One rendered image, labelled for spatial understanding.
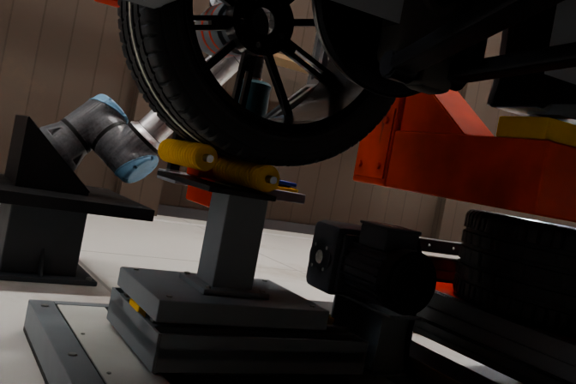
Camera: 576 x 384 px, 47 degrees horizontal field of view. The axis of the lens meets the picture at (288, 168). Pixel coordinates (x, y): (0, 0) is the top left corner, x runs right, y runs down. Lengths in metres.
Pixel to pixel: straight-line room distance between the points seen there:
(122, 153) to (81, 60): 2.53
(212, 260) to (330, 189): 4.28
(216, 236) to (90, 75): 3.46
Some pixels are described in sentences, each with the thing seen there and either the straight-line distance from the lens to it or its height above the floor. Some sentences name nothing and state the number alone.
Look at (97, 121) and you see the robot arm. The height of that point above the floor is 0.56.
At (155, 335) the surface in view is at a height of 0.16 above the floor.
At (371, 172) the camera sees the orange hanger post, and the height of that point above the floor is 0.55.
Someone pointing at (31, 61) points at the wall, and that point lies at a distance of 4.76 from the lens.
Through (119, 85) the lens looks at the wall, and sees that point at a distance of 4.88.
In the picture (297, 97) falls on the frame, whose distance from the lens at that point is 1.73.
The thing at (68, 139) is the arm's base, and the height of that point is 0.48.
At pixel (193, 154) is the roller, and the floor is 0.51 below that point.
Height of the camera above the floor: 0.52
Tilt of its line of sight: level
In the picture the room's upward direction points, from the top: 11 degrees clockwise
